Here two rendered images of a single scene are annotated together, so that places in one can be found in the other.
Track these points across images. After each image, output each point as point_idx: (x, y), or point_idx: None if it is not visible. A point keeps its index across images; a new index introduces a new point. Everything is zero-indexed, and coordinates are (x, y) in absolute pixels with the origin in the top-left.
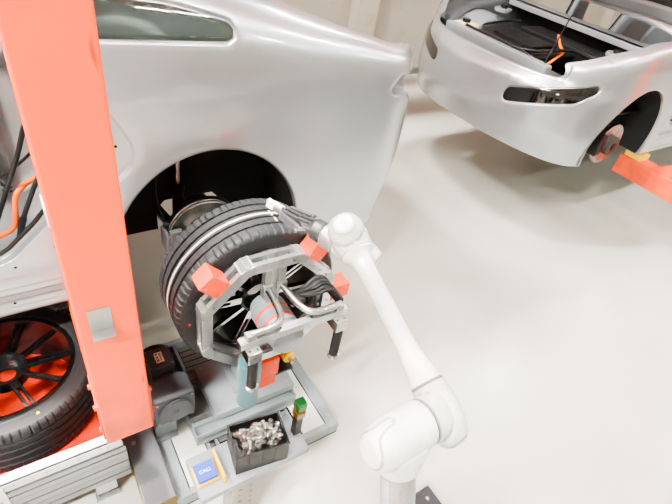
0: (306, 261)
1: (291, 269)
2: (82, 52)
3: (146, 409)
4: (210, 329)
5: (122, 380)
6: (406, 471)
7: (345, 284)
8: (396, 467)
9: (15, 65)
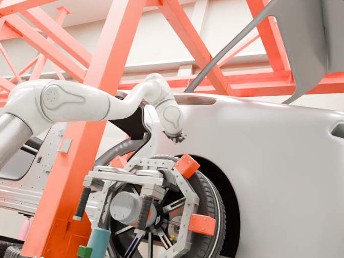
0: (171, 168)
1: (177, 200)
2: (110, 43)
3: (45, 236)
4: (103, 200)
5: (51, 196)
6: (11, 96)
7: (204, 216)
8: (12, 91)
9: (96, 48)
